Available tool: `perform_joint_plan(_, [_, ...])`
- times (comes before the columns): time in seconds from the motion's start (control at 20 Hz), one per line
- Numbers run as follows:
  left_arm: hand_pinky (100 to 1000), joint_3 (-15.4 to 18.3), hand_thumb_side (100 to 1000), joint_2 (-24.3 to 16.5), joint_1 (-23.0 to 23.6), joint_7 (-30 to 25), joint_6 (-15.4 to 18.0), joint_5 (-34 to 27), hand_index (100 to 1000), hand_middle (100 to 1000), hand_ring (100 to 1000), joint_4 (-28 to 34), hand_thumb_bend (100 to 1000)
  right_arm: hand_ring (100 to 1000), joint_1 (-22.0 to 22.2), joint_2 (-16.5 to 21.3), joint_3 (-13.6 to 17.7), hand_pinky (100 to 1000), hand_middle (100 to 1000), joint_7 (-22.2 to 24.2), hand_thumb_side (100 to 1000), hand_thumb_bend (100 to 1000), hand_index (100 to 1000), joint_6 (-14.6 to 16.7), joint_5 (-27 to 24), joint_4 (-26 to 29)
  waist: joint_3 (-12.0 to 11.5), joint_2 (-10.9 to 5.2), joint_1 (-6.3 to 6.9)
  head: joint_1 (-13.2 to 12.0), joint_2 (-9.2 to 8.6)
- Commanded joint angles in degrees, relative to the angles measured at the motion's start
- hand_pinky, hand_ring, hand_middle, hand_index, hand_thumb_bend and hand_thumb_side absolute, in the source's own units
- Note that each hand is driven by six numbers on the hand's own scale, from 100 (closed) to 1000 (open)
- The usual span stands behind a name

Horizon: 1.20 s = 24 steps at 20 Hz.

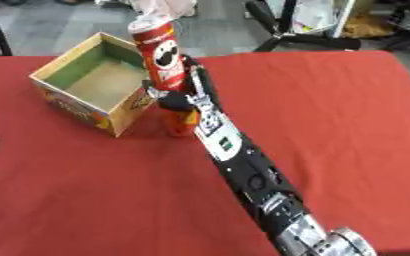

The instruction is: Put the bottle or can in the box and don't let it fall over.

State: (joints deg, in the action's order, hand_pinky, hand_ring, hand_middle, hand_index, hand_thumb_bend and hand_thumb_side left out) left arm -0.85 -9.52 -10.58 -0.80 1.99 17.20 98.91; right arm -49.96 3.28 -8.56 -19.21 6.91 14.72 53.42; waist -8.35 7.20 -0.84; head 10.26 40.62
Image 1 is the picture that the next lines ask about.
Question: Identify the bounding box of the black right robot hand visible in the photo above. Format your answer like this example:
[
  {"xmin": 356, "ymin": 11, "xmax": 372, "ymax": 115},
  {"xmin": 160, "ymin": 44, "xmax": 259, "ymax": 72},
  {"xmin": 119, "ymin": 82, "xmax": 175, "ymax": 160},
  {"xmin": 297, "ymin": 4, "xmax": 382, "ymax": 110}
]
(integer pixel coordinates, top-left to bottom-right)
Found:
[{"xmin": 147, "ymin": 54, "xmax": 219, "ymax": 112}]

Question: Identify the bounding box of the red cylindrical chips can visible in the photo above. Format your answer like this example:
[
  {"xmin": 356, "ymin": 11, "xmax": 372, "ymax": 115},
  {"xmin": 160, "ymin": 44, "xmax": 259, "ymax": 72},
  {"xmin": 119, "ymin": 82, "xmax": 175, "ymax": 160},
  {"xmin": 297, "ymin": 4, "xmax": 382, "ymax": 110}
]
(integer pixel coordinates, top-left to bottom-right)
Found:
[{"xmin": 126, "ymin": 18, "xmax": 204, "ymax": 138}]

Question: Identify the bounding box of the open cardboard box green inside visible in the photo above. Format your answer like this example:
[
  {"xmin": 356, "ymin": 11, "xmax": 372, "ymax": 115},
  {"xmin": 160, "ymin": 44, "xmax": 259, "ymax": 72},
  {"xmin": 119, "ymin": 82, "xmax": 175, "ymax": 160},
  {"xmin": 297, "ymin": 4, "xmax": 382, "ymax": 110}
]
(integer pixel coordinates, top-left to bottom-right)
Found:
[{"xmin": 28, "ymin": 31, "xmax": 158, "ymax": 138}]

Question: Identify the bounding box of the white bag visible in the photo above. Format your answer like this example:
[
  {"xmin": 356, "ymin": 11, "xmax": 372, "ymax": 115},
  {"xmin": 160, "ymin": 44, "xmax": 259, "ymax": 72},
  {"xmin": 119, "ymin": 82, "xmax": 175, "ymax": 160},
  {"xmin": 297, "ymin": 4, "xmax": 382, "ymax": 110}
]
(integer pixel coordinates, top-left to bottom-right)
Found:
[{"xmin": 128, "ymin": 0, "xmax": 198, "ymax": 22}]

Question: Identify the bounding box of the black tripod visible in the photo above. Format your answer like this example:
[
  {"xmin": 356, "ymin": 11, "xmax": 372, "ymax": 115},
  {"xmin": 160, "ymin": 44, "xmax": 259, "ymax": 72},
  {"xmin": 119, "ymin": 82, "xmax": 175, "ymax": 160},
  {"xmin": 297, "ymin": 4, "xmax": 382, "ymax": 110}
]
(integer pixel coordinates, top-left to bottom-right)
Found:
[{"xmin": 243, "ymin": 0, "xmax": 363, "ymax": 53}]

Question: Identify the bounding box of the brown bag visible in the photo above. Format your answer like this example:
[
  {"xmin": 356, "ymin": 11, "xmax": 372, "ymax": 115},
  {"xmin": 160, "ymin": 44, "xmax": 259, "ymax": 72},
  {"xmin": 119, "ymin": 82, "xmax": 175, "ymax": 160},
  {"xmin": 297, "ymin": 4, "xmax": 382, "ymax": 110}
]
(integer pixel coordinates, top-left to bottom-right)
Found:
[{"xmin": 341, "ymin": 14, "xmax": 398, "ymax": 40}]

